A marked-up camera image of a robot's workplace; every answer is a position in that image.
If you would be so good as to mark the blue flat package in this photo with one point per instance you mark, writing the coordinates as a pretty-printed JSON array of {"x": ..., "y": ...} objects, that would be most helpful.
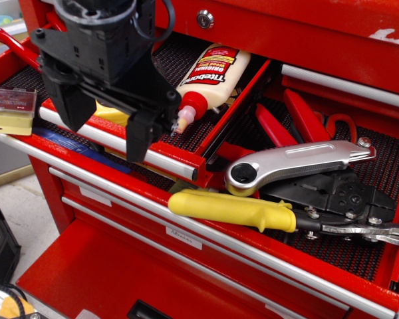
[{"x": 79, "y": 148}]

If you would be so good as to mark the silver box cutter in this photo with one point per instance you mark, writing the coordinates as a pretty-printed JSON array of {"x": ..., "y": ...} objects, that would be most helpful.
[{"x": 251, "y": 172}]

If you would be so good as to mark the red tool chest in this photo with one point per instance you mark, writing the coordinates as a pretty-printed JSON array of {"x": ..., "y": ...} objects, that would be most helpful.
[{"x": 338, "y": 56}]

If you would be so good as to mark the silver cabinet lock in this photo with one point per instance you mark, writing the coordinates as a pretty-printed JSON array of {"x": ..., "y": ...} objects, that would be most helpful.
[{"x": 205, "y": 19}]

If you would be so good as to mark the red wide middle drawer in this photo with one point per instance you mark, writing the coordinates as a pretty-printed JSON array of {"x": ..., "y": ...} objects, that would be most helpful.
[{"x": 324, "y": 277}]

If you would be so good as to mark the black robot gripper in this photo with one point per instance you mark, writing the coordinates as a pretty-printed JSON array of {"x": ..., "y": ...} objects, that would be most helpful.
[{"x": 106, "y": 54}]

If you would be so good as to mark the red upper small drawer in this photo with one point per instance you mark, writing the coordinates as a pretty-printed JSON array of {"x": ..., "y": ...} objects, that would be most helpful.
[{"x": 182, "y": 155}]

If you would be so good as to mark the Titebond wood glue bottle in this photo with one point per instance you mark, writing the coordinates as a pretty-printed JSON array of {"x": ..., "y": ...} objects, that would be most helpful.
[{"x": 209, "y": 82}]

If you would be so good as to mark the yellow sponge block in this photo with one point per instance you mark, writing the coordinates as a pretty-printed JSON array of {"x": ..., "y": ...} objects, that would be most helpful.
[{"x": 16, "y": 123}]

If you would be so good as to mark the yellow handled tin snips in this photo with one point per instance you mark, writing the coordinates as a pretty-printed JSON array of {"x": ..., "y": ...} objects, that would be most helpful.
[{"x": 263, "y": 215}]

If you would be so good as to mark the red handled spring clamp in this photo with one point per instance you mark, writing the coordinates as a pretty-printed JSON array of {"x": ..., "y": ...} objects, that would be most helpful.
[{"x": 27, "y": 55}]

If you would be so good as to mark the clear plastic case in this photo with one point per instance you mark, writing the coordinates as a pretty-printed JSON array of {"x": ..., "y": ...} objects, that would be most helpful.
[{"x": 19, "y": 101}]

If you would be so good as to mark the red handled pliers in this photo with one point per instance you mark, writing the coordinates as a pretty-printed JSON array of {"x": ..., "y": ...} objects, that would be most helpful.
[{"x": 306, "y": 122}]

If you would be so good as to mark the red open bottom drawer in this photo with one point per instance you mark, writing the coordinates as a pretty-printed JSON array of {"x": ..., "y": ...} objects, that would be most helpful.
[{"x": 88, "y": 268}]

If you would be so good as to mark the red handled scissors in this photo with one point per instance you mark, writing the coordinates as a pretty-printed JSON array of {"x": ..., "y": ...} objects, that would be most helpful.
[{"x": 334, "y": 122}]

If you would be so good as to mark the yellow tape measure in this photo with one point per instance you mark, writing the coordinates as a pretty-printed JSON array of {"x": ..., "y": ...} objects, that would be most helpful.
[{"x": 111, "y": 114}]

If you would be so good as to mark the black red crimping tool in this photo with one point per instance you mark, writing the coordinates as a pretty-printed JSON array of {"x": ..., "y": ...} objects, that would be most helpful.
[{"x": 340, "y": 191}]

